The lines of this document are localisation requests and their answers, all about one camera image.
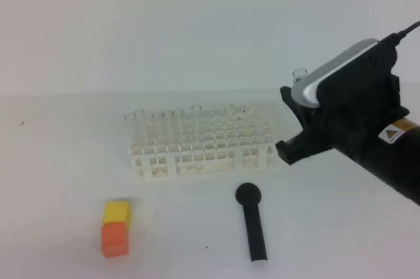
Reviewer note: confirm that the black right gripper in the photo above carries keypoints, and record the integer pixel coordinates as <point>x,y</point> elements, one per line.
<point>354,104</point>

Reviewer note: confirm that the clear glass test tube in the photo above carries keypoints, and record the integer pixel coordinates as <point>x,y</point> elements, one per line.
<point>299,74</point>

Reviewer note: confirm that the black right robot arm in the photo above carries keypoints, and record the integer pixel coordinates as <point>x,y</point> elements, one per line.
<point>392,156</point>

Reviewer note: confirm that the white test tube rack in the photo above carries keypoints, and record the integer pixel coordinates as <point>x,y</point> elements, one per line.
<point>235,138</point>

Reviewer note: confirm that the clear test tube in rack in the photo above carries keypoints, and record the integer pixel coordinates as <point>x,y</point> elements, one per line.
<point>196,127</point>
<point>167,127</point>
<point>177,115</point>
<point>139,122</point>
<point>130,119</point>
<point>158,127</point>

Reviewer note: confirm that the black scoop tool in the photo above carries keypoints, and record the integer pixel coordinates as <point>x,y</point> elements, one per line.
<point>249,196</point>

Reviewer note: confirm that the yellow cube block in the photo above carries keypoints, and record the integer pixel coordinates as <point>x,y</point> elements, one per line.
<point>117,212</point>

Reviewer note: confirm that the orange cube block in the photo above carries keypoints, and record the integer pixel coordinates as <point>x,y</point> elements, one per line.
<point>114,240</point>

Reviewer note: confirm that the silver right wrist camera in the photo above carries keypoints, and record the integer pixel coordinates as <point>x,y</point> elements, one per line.
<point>304,92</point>

